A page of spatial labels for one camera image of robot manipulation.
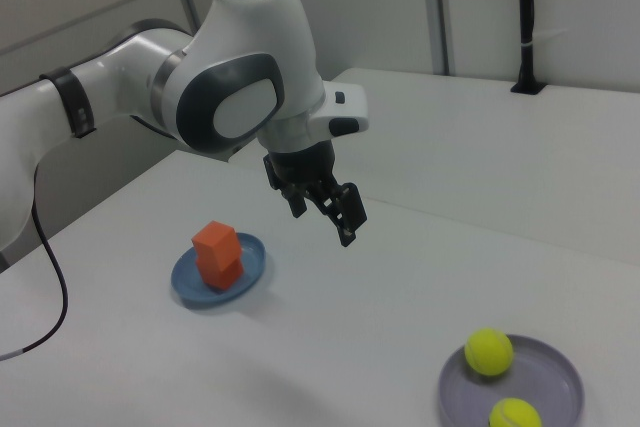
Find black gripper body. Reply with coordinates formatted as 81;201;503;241
262;139;338;198

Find orange foam cube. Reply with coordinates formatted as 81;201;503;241
192;220;243;284
207;257;245;293

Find yellow tennis ball black print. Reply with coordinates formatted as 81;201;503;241
463;327;515;377

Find blue plastic plate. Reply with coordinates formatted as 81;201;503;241
170;231;268;306

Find purple plastic plate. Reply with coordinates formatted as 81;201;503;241
438;334;586;427

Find grey partition post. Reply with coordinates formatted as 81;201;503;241
428;0;457;76

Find black strap on arm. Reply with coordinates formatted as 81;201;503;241
38;66;99;141

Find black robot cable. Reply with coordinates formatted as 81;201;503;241
0;166;71;362

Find black camera stand pole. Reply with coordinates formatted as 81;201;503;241
509;0;547;96

